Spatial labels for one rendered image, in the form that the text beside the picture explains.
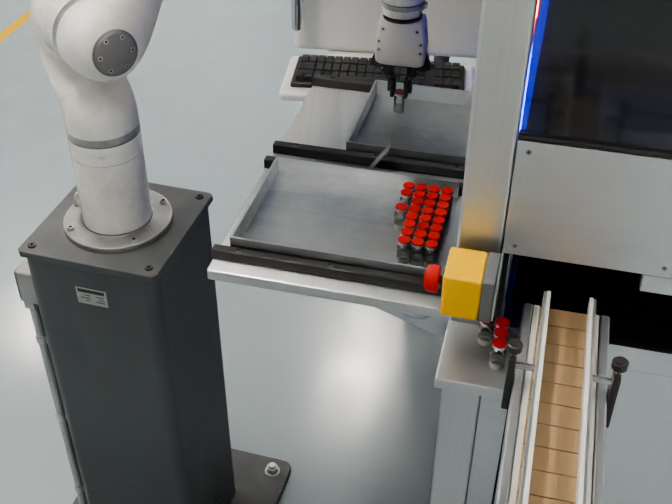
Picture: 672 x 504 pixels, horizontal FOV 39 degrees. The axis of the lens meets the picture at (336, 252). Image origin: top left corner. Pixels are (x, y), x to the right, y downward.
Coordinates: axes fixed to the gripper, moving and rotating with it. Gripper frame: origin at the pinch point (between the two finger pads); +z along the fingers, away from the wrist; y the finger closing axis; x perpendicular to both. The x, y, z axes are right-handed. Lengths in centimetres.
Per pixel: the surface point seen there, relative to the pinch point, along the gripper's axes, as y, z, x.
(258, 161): 70, 93, -106
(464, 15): -7.2, 2.5, -43.3
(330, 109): 13.9, 5.8, 2.6
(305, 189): 10.8, 5.6, 32.7
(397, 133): -1.5, 5.7, 9.0
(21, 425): 90, 93, 30
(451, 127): -11.5, 5.9, 3.9
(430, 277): -17, -7, 67
